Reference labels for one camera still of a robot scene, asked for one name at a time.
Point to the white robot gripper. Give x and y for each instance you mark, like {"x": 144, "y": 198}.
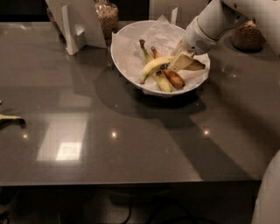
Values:
{"x": 194, "y": 39}

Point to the yellow banana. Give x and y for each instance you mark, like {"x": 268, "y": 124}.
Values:
{"x": 154, "y": 66}

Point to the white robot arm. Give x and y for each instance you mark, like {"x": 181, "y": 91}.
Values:
{"x": 226, "y": 15}

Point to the orange-brown ripe banana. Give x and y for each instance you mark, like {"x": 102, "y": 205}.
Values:
{"x": 174, "y": 78}

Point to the yellow-green banana underneath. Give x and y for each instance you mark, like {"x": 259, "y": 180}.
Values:
{"x": 158, "y": 77}

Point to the white bowl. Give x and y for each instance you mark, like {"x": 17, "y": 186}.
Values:
{"x": 129, "y": 58}

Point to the white crumpled paper liner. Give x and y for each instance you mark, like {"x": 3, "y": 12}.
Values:
{"x": 147, "y": 54}

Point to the right white cardboard stand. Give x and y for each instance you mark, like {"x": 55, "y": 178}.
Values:
{"x": 187, "y": 10}

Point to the white cardboard stand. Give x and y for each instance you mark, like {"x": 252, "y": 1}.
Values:
{"x": 78, "y": 22}
{"x": 187, "y": 10}

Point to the right glass jar of nuts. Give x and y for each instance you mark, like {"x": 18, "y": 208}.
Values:
{"x": 247, "y": 37}

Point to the glass jar of nuts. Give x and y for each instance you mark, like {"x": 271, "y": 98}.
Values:
{"x": 108, "y": 16}
{"x": 247, "y": 37}

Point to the left glass jar of nuts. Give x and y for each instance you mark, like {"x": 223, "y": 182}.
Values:
{"x": 108, "y": 16}

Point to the left white cardboard stand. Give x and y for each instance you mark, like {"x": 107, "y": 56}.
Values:
{"x": 78, "y": 22}

